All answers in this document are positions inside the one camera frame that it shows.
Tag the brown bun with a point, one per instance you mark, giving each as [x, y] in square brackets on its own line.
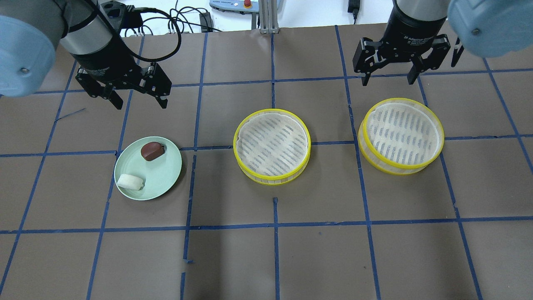
[152, 150]

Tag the black power adapter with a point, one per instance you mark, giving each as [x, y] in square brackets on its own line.
[354, 7]

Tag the black power brick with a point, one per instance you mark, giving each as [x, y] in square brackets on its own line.
[206, 23]

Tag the light green plate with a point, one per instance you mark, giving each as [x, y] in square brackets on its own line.
[158, 175]

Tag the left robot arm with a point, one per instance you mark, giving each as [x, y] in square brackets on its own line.
[31, 31]

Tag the aluminium frame post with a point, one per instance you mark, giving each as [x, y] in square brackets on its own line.
[268, 15]

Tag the teach pendant with red button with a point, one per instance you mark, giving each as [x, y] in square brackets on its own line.
[243, 7]

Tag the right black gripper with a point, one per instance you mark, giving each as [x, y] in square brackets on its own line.
[412, 29]

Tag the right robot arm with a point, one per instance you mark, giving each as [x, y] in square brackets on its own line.
[485, 28]

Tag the white bun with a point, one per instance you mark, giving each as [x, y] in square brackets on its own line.
[130, 182]

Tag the yellow steamer basket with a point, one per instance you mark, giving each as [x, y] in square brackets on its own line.
[400, 136]
[272, 147]

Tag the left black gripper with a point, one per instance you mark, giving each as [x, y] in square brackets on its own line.
[104, 62]

